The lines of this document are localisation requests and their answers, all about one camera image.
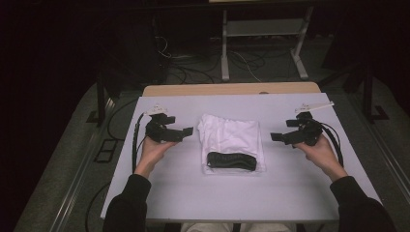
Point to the person's right hand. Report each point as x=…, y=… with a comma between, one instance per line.
x=322, y=154

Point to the person's left hand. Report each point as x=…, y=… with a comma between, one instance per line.
x=153, y=154

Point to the person's beige trouser legs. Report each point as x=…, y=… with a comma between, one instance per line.
x=206, y=228

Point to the metal floor rail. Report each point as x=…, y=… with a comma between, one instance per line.
x=386, y=154
x=74, y=193

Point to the white metal desk frame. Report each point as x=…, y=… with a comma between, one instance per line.
x=264, y=27

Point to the black framed floor socket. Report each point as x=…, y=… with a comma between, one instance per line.
x=109, y=145

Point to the wooden table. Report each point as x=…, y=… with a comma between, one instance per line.
x=225, y=88

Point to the white table cover sheet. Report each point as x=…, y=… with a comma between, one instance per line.
x=225, y=193

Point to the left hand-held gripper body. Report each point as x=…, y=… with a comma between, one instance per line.
x=161, y=132

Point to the white shorts with black waistband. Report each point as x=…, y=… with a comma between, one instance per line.
x=232, y=135

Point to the black metal stand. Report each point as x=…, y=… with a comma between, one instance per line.
x=367, y=96
x=101, y=103

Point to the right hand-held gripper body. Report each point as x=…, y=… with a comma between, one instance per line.
x=306, y=132

